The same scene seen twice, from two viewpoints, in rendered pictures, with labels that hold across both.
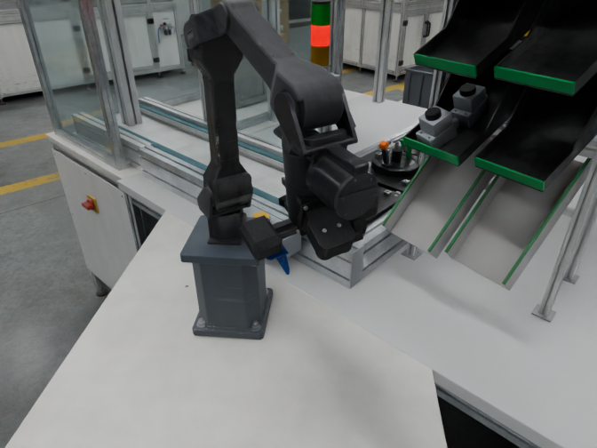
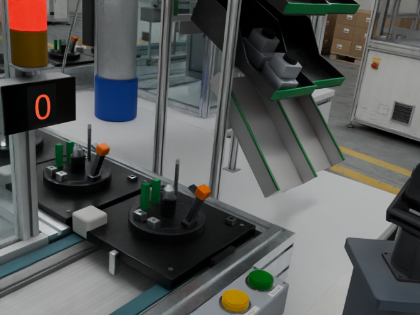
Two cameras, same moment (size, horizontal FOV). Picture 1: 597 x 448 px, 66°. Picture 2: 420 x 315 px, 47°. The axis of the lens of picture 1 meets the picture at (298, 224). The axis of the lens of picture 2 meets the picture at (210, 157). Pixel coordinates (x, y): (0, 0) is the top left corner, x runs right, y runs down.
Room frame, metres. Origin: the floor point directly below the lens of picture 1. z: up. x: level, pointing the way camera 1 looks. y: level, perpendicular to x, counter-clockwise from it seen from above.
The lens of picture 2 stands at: (1.10, 0.66, 1.42)
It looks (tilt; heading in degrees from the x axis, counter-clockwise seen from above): 22 degrees down; 263
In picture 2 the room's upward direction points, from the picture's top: 6 degrees clockwise
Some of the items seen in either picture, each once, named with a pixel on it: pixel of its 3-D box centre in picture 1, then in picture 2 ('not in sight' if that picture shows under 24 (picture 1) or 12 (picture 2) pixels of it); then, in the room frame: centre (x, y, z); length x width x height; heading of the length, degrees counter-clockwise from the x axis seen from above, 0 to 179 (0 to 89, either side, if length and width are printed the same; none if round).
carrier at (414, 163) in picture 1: (397, 154); (77, 160); (1.26, -0.29, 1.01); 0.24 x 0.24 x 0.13; 47
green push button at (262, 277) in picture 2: not in sight; (260, 282); (0.92, 0.04, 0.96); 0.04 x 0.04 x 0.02
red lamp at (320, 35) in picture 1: (320, 35); (27, 10); (1.29, -0.06, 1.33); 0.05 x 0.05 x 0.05
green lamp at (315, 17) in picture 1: (321, 13); not in sight; (1.29, -0.06, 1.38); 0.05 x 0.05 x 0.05
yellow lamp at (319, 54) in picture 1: (320, 54); (29, 46); (1.29, -0.06, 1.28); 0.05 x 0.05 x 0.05
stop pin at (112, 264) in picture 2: not in sight; (114, 262); (1.16, -0.02, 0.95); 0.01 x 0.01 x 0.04; 47
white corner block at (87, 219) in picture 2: not in sight; (89, 222); (1.21, -0.11, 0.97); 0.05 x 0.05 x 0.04; 47
